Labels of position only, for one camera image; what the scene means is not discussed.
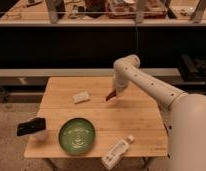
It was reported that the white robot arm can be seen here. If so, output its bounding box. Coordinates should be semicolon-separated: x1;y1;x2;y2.
113;54;206;171

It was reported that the wooden table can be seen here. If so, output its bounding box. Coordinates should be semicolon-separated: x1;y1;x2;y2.
24;77;168;158

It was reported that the black phone on stand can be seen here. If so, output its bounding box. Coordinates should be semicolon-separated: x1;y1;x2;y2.
17;117;46;136

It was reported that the wooden shelf bench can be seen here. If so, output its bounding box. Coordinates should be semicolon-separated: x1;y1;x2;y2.
0;0;206;27

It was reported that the red tray on shelf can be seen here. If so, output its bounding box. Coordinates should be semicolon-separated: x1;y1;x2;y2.
105;0;167;19

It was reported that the white sponge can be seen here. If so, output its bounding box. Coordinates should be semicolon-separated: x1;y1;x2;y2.
73;91;90;104

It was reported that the white plastic bottle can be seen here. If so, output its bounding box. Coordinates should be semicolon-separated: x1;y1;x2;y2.
101;135;134;170

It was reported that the green plate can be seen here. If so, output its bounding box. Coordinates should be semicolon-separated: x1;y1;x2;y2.
58;118;96;155

